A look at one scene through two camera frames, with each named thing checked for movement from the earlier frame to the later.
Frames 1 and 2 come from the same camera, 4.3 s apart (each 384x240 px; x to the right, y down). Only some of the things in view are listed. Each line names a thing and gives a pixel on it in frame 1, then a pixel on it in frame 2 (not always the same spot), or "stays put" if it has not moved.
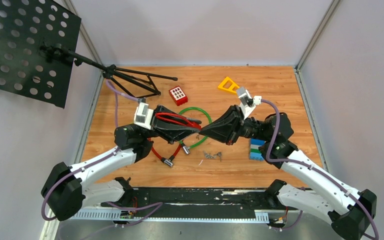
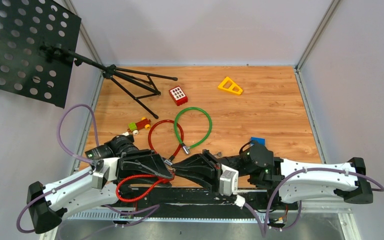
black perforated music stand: (27, 48) stays put
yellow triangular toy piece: (233, 85) stays put
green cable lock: (185, 148) stays put
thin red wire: (176, 118) to (162, 179)
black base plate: (203, 198) stays put
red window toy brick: (178, 95) stays put
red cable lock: (167, 162) stays put
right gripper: (223, 129) to (204, 168)
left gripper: (163, 123) to (150, 164)
